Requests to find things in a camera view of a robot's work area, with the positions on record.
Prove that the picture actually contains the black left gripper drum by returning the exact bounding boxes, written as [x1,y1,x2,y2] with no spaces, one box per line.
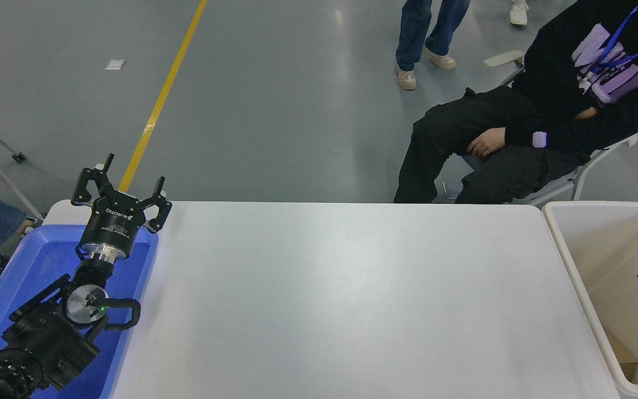
[78,191,148,257]

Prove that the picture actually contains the blue lanyard with white badge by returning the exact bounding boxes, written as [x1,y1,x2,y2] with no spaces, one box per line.
[577,6,638,94]

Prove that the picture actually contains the large pale plastic bin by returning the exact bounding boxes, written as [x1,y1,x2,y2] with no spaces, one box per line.
[542,201,638,399]

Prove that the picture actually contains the grey folding chair frame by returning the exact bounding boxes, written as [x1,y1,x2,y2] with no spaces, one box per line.
[0,109,44,219]

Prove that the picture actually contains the blue plastic tray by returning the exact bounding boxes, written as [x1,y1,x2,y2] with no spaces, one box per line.
[0,224,160,399]

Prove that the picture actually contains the person's left hand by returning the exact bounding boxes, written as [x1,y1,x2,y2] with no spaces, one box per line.
[466,127,507,158]

